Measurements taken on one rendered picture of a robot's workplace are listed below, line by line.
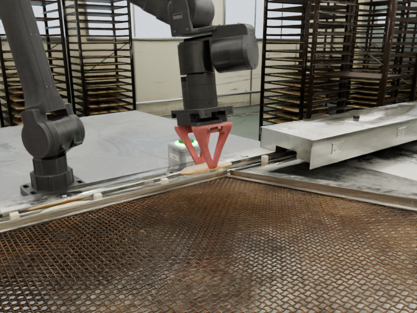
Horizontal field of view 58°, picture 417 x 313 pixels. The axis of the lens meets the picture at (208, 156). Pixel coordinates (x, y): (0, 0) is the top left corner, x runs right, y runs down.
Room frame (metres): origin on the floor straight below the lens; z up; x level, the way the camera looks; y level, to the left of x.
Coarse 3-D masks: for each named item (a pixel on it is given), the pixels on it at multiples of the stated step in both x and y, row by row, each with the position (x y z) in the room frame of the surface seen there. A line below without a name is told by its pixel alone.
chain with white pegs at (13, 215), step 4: (264, 156) 0.88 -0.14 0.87; (268, 156) 0.89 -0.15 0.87; (264, 160) 0.88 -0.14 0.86; (264, 164) 0.88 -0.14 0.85; (164, 180) 0.72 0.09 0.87; (168, 180) 0.72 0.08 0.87; (96, 196) 0.64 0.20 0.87; (100, 196) 0.64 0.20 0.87; (12, 212) 0.57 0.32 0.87; (16, 212) 0.57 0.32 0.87; (12, 216) 0.56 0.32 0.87; (16, 216) 0.56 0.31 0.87
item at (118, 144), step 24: (96, 120) 1.57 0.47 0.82; (120, 120) 1.57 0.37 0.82; (144, 120) 1.57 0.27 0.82; (168, 120) 1.57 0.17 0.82; (0, 144) 1.18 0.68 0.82; (96, 144) 1.18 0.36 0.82; (120, 144) 1.18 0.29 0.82; (144, 144) 1.18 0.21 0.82; (216, 144) 1.18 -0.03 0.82; (240, 144) 1.18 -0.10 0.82; (0, 168) 0.94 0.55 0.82; (24, 168) 0.94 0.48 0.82; (96, 168) 0.94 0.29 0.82; (120, 168) 0.94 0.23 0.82; (144, 168) 0.94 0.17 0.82; (0, 192) 0.78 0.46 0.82
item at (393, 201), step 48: (144, 192) 0.59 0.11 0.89; (192, 192) 0.59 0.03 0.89; (240, 192) 0.56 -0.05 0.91; (288, 192) 0.53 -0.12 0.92; (336, 192) 0.49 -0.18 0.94; (0, 240) 0.43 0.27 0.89; (48, 240) 0.41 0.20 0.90; (144, 240) 0.39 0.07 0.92; (240, 240) 0.36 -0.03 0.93; (336, 240) 0.33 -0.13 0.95; (384, 240) 0.32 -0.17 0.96; (0, 288) 0.30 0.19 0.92; (48, 288) 0.29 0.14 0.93; (144, 288) 0.27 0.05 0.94; (192, 288) 0.26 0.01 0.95; (288, 288) 0.25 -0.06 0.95; (336, 288) 0.25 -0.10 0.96; (384, 288) 0.24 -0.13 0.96
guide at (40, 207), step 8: (272, 152) 0.95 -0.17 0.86; (280, 152) 0.96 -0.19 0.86; (288, 152) 0.98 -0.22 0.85; (240, 160) 0.88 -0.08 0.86; (248, 160) 0.90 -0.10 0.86; (256, 160) 0.91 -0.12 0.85; (168, 176) 0.77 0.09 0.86; (176, 176) 0.78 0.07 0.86; (184, 176) 0.79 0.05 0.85; (128, 184) 0.71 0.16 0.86; (136, 184) 0.72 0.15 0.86; (144, 184) 0.73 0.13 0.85; (152, 184) 0.74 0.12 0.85; (96, 192) 0.67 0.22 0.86; (104, 192) 0.68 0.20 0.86; (112, 192) 0.69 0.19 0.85; (120, 192) 0.70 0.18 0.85; (64, 200) 0.64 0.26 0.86; (72, 200) 0.65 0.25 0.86; (80, 200) 0.66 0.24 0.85; (24, 208) 0.60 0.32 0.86; (32, 208) 0.61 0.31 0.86; (40, 208) 0.61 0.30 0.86; (0, 216) 0.58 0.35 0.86; (8, 216) 0.58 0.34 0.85
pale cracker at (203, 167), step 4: (200, 164) 0.62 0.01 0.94; (204, 164) 0.61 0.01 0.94; (220, 164) 0.61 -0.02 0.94; (224, 164) 0.61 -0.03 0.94; (228, 164) 0.62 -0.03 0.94; (184, 168) 0.60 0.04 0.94; (188, 168) 0.59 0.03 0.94; (192, 168) 0.59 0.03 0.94; (196, 168) 0.58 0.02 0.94; (200, 168) 0.59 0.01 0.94; (204, 168) 0.59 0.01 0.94; (208, 168) 0.59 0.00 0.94; (212, 168) 0.59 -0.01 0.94; (216, 168) 0.60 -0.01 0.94; (220, 168) 0.60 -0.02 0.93; (180, 172) 0.59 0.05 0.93; (184, 172) 0.58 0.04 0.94; (188, 172) 0.58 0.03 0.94; (192, 172) 0.58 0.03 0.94; (196, 172) 0.58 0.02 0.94; (200, 172) 0.58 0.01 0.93; (204, 172) 0.59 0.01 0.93
